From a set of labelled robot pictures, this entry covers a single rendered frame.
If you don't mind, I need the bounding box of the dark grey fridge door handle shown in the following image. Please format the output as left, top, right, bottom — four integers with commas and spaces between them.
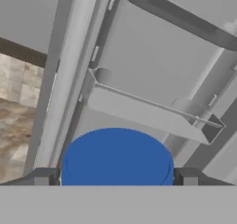
121, 0, 237, 52

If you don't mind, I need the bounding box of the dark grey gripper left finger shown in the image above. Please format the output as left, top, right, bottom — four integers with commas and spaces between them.
0, 167, 62, 186

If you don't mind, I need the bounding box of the grey fridge door shelf bin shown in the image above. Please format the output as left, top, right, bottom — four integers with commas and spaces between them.
81, 67, 227, 146

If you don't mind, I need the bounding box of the grey fridge door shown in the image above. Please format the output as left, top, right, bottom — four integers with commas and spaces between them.
23, 0, 237, 185

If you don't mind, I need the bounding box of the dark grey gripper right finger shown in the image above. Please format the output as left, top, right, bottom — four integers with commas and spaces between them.
173, 167, 234, 186

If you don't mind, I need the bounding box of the blue-lidded mayonnaise jar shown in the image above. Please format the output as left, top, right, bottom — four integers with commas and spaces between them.
59, 127, 176, 186

